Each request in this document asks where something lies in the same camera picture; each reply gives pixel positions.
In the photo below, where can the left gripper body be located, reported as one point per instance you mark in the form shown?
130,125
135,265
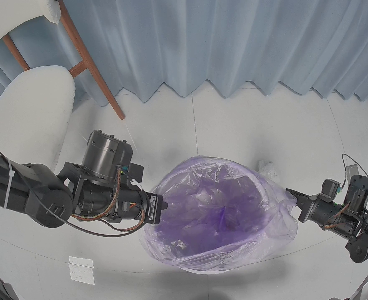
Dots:
102,198

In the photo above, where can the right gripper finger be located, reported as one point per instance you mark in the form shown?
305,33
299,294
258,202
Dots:
298,195

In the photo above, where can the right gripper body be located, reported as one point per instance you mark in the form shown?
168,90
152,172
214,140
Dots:
323,212

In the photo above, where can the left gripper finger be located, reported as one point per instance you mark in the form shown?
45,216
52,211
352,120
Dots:
163,206

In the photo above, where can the white paper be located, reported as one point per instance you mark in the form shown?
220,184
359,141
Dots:
270,169

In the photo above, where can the purple plastic bag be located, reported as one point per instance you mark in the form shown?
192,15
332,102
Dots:
218,198

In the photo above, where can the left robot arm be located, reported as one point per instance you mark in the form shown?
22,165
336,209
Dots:
40,192

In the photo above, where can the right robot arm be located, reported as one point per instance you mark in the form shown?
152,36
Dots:
362,239

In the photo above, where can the white cushioned wooden chair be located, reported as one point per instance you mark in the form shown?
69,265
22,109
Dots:
30,105

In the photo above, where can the pale blue curtain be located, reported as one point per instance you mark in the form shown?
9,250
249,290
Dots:
202,27

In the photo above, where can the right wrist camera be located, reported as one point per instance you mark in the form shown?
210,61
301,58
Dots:
329,187

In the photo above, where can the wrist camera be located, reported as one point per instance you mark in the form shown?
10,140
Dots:
329,187
137,172

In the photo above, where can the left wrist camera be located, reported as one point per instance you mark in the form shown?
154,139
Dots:
137,172

